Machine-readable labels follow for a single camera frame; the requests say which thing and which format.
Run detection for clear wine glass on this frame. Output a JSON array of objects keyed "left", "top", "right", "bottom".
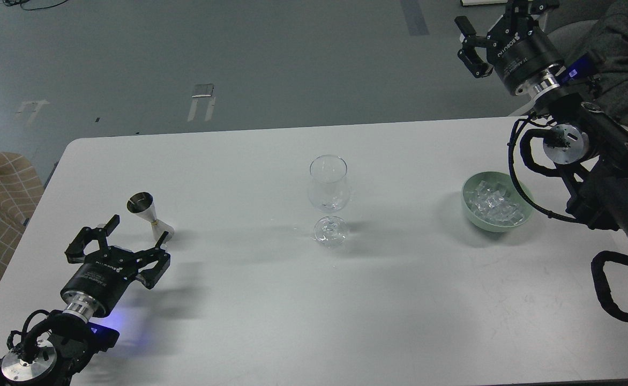
[{"left": 307, "top": 154, "right": 351, "bottom": 248}]

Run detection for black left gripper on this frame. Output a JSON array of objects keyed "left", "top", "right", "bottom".
[{"left": 60, "top": 214, "right": 170, "bottom": 323}]

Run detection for black floor cables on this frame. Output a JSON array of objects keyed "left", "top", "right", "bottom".
[{"left": 0, "top": 0, "right": 69, "bottom": 24}]

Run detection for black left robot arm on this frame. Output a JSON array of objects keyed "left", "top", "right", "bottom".
[{"left": 0, "top": 215, "right": 174, "bottom": 385}]

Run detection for green bowl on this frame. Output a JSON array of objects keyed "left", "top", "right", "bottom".
[{"left": 460, "top": 171, "right": 534, "bottom": 234}]

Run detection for person in grey hoodie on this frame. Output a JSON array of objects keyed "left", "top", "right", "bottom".
[{"left": 566, "top": 1, "right": 628, "bottom": 126}]

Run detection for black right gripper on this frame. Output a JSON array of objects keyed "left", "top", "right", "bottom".
[{"left": 454, "top": 1, "right": 564, "bottom": 95}]

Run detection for steel cocktail jigger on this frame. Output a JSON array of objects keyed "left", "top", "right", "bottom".
[{"left": 127, "top": 191, "right": 175, "bottom": 243}]

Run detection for clear ice cubes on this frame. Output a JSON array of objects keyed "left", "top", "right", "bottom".
[{"left": 465, "top": 180, "right": 525, "bottom": 226}]

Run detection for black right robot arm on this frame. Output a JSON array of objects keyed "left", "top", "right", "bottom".
[{"left": 454, "top": 1, "right": 628, "bottom": 323}]

